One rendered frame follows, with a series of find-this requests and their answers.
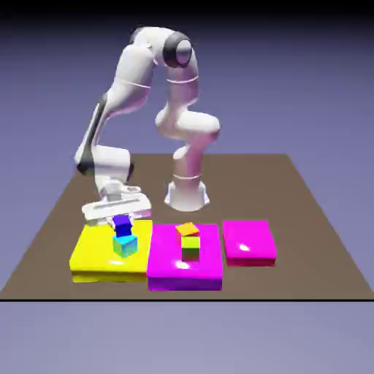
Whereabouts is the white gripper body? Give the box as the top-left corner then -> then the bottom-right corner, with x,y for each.
81,194 -> 153,227

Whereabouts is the large pink box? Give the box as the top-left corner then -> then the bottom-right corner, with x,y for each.
221,220 -> 278,267

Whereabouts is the large magenta box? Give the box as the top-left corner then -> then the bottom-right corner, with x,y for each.
145,223 -> 224,292

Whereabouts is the large yellow box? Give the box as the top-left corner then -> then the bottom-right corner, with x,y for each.
69,219 -> 153,283

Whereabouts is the small cyan cube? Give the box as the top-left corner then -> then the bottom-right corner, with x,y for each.
112,234 -> 138,259

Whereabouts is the small blue cube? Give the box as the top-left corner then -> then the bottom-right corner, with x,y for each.
112,214 -> 133,238

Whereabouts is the small green cube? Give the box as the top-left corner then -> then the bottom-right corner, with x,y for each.
180,235 -> 202,263

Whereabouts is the small orange cube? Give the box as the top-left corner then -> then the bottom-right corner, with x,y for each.
175,221 -> 200,237

